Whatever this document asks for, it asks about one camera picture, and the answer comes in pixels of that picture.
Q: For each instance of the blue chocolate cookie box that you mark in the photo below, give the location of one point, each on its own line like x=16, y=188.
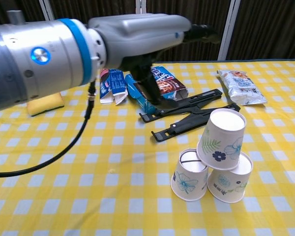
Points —
x=173, y=86

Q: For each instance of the white paper cup green flowers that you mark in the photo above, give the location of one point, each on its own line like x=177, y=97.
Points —
x=228, y=184

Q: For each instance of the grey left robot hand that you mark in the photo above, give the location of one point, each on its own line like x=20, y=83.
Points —
x=142, y=34

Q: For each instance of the yellow checkered tablecloth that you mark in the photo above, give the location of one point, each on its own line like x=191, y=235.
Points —
x=113, y=211

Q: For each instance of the white snack bag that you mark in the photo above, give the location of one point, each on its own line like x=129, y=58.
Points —
x=241, y=86

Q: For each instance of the paper cup with navy flower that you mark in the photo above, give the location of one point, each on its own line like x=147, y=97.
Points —
x=221, y=137

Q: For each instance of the tall blue snack carton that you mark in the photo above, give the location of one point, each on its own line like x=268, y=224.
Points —
x=116, y=86

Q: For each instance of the yellow sponge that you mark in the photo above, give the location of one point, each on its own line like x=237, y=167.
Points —
x=46, y=104

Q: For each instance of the black folding stand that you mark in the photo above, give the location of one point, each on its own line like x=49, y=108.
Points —
x=186, y=123

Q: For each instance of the white partition post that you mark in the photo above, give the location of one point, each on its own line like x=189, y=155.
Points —
x=227, y=24
x=141, y=6
x=46, y=8

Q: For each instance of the paper cup with black-lined base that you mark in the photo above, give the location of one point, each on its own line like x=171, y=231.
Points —
x=186, y=182

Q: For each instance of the dark corrugated partition panel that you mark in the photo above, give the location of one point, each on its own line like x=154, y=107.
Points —
x=0, y=6
x=88, y=7
x=186, y=7
x=270, y=29

